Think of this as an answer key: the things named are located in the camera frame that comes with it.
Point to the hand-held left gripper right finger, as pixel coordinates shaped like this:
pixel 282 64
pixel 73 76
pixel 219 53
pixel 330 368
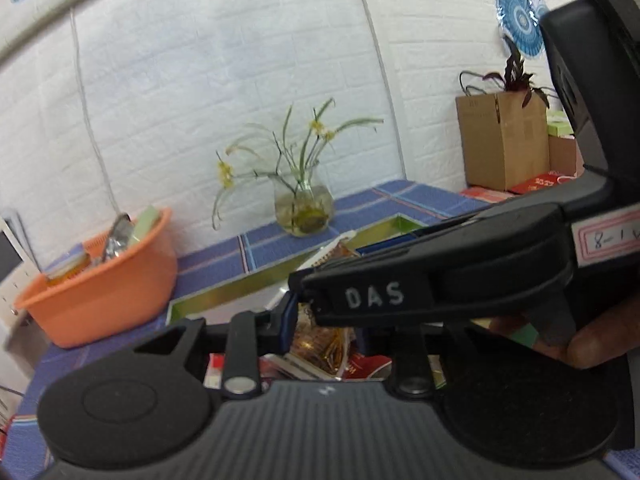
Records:
pixel 412 360

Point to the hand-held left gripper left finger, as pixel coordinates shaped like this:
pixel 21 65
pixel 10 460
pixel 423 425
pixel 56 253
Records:
pixel 287 327

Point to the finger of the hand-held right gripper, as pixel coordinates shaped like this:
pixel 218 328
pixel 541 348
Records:
pixel 375 295

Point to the clear brown snack packet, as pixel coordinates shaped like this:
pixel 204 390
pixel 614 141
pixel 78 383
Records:
pixel 320 345

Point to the green cardboard box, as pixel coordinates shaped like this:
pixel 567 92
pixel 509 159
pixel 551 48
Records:
pixel 240 287

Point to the person's right hand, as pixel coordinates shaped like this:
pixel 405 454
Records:
pixel 610 340

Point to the orange plaid cloth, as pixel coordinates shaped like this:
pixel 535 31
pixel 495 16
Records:
pixel 480 194

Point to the red and white snack packet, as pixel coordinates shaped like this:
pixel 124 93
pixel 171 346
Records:
pixel 215 367

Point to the red flat box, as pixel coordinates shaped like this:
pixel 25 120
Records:
pixel 542 182

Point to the blue plaid tablecloth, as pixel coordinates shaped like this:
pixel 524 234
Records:
pixel 210 255

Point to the brown cardboard box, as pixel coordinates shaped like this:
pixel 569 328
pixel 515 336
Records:
pixel 500 150

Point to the glass vase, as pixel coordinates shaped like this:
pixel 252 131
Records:
pixel 302 210

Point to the small cardboard box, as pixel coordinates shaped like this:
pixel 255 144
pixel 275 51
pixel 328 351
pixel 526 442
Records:
pixel 562 155

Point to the green and white box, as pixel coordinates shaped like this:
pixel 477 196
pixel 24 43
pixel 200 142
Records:
pixel 560 125

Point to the yellow flower plant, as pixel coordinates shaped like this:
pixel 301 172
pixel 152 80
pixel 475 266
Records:
pixel 300 140

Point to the orange plastic basin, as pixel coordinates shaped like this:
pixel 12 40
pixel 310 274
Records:
pixel 110 300

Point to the purple leaf plant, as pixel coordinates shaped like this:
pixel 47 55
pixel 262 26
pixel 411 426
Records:
pixel 515 75

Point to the metal lid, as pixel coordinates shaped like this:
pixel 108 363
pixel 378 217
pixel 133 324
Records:
pixel 117 240

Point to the yellow lidded container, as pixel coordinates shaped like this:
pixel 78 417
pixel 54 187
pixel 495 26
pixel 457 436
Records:
pixel 67 270

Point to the blue paper fan decoration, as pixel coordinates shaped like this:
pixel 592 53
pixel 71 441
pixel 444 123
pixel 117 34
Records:
pixel 520 20

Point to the white appliance with screen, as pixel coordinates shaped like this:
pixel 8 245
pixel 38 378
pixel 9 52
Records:
pixel 15 300

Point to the white pipe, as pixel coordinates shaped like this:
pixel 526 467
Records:
pixel 50 16

